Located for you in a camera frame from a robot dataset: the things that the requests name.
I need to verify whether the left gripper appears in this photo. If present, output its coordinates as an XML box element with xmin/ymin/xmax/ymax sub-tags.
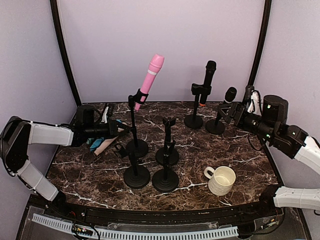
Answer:
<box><xmin>85</xmin><ymin>119</ymin><xmax>130</xmax><ymax>139</ymax></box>

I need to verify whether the beige microphone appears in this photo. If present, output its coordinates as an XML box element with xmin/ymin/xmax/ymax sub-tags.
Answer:
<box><xmin>93</xmin><ymin>137</ymin><xmax>118</xmax><ymax>156</ymax></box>

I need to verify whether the black stand of pink microphone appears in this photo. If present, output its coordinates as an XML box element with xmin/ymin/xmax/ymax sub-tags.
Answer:
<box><xmin>125</xmin><ymin>88</ymin><xmax>149</xmax><ymax>158</ymax></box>

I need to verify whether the mint green microphone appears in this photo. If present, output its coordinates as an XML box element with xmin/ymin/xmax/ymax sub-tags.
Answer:
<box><xmin>86</xmin><ymin>138</ymin><xmax>94</xmax><ymax>145</ymax></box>

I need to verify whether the blue microphone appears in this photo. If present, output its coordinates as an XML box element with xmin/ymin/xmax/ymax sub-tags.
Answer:
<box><xmin>89</xmin><ymin>119</ymin><xmax>123</xmax><ymax>152</ymax></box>

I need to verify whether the black stand of blue microphone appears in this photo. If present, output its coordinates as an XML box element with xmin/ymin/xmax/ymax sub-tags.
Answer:
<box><xmin>113</xmin><ymin>143</ymin><xmax>151</xmax><ymax>189</ymax></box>

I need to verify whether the black stand of beige microphone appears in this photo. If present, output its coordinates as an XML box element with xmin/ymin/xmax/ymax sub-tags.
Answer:
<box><xmin>155</xmin><ymin>117</ymin><xmax>180</xmax><ymax>166</ymax></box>

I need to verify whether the black stand of green microphone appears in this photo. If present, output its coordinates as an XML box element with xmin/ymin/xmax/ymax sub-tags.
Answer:
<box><xmin>152</xmin><ymin>161</ymin><xmax>179</xmax><ymax>193</ymax></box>

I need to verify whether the pink microphone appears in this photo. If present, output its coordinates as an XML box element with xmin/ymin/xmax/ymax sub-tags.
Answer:
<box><xmin>134</xmin><ymin>54</ymin><xmax>165</xmax><ymax>111</ymax></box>

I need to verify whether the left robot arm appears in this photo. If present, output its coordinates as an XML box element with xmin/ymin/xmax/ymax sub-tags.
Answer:
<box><xmin>0</xmin><ymin>104</ymin><xmax>130</xmax><ymax>218</ymax></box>

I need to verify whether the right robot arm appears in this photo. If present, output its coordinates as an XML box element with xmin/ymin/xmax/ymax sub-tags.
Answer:
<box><xmin>218</xmin><ymin>95</ymin><xmax>320</xmax><ymax>217</ymax></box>

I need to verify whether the small black microphone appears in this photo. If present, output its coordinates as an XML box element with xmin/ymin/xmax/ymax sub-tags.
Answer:
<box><xmin>218</xmin><ymin>86</ymin><xmax>237</xmax><ymax>110</ymax></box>

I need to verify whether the black stand of small microphone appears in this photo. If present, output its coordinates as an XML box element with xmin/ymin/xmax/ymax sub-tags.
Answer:
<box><xmin>205</xmin><ymin>109</ymin><xmax>226</xmax><ymax>135</ymax></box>

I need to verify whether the black stand of tall microphone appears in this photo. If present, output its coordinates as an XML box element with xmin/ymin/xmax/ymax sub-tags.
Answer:
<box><xmin>184</xmin><ymin>83</ymin><xmax>212</xmax><ymax>129</ymax></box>

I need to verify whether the tall black microphone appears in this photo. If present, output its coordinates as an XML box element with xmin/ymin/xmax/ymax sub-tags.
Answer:
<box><xmin>199</xmin><ymin>60</ymin><xmax>217</xmax><ymax>106</ymax></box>

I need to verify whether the cream ribbed mug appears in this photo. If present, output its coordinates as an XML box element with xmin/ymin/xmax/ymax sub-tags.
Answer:
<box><xmin>204</xmin><ymin>166</ymin><xmax>236</xmax><ymax>197</ymax></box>

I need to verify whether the black front rail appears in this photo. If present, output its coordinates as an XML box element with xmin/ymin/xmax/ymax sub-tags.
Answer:
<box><xmin>67</xmin><ymin>202</ymin><xmax>285</xmax><ymax>226</ymax></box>

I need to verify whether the black right corner post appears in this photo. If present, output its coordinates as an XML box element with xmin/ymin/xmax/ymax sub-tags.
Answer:
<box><xmin>247</xmin><ymin>0</ymin><xmax>272</xmax><ymax>86</ymax></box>

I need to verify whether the black corner post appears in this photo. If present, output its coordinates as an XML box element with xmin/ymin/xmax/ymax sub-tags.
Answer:
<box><xmin>247</xmin><ymin>0</ymin><xmax>272</xmax><ymax>86</ymax></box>
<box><xmin>49</xmin><ymin>0</ymin><xmax>82</xmax><ymax>107</ymax></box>

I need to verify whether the white cable duct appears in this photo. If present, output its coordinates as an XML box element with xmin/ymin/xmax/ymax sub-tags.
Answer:
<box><xmin>31</xmin><ymin>213</ymin><xmax>239</xmax><ymax>240</ymax></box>

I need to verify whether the black left corner post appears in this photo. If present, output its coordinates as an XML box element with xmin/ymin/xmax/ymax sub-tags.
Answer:
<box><xmin>49</xmin><ymin>0</ymin><xmax>82</xmax><ymax>107</ymax></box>

